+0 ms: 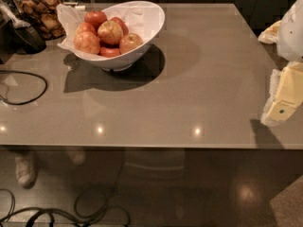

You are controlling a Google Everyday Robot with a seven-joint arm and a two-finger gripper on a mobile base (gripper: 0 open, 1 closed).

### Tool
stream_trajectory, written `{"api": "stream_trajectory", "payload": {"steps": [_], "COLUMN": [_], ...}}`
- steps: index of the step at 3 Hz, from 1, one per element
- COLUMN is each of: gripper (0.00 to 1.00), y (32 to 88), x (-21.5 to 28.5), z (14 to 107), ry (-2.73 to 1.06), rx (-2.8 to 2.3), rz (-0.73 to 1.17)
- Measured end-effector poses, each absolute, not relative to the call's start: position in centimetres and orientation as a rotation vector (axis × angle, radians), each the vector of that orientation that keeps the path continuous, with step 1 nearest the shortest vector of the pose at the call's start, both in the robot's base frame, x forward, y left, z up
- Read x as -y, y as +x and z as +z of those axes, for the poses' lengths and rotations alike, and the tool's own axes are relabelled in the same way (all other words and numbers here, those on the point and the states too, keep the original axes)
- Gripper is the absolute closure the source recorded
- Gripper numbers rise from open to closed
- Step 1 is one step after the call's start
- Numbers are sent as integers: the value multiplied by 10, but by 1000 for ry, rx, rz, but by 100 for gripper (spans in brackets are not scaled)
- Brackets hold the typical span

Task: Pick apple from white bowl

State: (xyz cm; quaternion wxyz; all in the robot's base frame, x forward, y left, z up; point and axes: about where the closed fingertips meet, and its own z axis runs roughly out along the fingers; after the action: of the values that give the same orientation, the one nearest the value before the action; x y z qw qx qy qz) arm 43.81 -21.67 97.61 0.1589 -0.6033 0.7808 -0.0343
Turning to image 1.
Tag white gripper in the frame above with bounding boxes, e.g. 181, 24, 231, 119
258, 0, 303, 127

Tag white paper bowl liner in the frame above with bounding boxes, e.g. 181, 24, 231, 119
57, 1, 158, 51

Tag white ceramic bowl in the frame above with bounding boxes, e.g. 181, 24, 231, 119
63, 1, 165, 71

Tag bottom small red apple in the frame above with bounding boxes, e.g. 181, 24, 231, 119
100, 46, 120, 58

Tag center yellow-red apple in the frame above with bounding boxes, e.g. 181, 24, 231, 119
98, 21, 123, 45

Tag yellow-red apple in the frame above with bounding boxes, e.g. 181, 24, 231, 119
98, 21, 123, 45
74, 31, 100, 54

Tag front left yellow-red apple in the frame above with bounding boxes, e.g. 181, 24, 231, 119
74, 31, 100, 54

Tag glass jar of snacks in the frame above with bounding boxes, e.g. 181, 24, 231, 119
13, 0, 65, 40

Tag white shoe under table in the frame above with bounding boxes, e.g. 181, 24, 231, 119
15, 151, 37, 188

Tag black cable on table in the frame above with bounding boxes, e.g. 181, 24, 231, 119
0, 69, 49, 106

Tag black cables on floor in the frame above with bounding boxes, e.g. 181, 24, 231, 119
0, 161, 132, 227

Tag black appliance with white handle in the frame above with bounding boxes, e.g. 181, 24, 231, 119
0, 1, 46, 54

